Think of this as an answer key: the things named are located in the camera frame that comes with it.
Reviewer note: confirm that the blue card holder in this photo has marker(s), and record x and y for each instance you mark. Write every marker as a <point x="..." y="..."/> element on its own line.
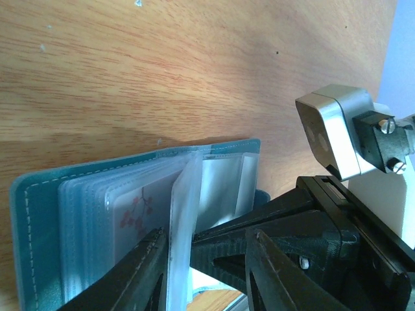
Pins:
<point x="62" y="218"/>

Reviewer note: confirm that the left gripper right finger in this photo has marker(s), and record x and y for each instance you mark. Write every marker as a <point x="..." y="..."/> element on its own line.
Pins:
<point x="274" y="282"/>

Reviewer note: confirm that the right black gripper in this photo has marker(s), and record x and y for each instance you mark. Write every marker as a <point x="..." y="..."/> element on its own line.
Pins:
<point x="382" y="277"/>

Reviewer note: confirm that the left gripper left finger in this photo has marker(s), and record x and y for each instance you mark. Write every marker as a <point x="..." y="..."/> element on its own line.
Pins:
<point x="134" y="283"/>

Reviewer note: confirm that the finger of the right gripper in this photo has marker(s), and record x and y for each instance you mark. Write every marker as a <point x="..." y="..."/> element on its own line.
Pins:
<point x="292" y="202"/>

